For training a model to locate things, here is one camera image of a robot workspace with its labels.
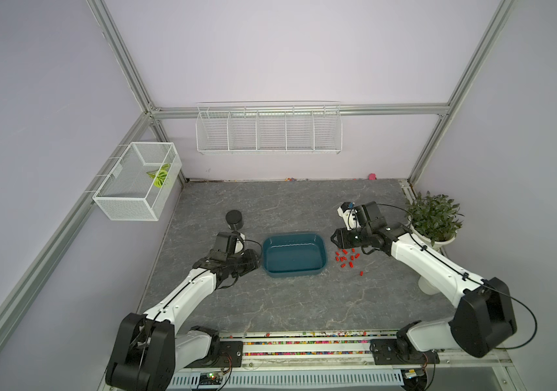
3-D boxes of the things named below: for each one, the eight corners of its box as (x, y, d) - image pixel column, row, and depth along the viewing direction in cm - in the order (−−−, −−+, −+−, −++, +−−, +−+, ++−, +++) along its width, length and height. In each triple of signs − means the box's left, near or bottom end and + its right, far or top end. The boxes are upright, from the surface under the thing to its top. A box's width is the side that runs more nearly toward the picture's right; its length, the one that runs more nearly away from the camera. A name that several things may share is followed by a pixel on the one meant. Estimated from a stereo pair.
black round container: (226, 230, 106) (224, 222, 101) (229, 217, 110) (226, 209, 106) (242, 230, 106) (240, 222, 101) (244, 217, 110) (242, 209, 106)
